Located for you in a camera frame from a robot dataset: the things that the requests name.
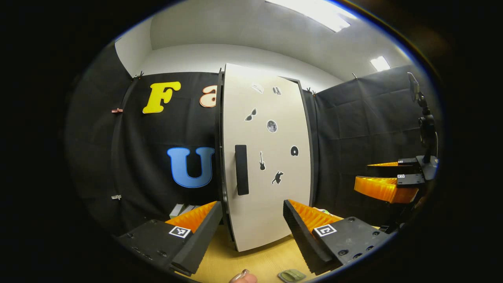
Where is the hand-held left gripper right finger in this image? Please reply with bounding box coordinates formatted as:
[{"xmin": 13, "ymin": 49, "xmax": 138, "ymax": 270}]
[{"xmin": 283, "ymin": 199, "xmax": 392, "ymax": 276}]

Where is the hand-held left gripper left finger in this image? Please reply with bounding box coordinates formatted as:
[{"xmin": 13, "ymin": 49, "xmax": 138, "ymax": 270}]
[{"xmin": 116, "ymin": 201, "xmax": 223, "ymax": 277}]

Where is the green squat bottle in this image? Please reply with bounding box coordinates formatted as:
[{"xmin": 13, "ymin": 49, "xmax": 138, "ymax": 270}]
[{"xmin": 277, "ymin": 269, "xmax": 307, "ymax": 283}]

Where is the black cabinet door handle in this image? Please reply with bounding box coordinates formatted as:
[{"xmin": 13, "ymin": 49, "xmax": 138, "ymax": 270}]
[{"xmin": 235, "ymin": 144, "xmax": 250, "ymax": 196}]

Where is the dark grey cabinet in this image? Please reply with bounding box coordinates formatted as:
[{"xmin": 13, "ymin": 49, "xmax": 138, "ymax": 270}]
[{"xmin": 215, "ymin": 69, "xmax": 317, "ymax": 241}]

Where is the black backdrop cloth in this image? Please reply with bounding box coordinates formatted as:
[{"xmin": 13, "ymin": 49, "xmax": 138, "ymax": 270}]
[{"xmin": 65, "ymin": 41, "xmax": 437, "ymax": 236}]

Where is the ceiling light panel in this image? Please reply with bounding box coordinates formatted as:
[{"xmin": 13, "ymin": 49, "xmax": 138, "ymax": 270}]
[
  {"xmin": 370, "ymin": 55, "xmax": 391, "ymax": 72},
  {"xmin": 265, "ymin": 0, "xmax": 356, "ymax": 33}
]

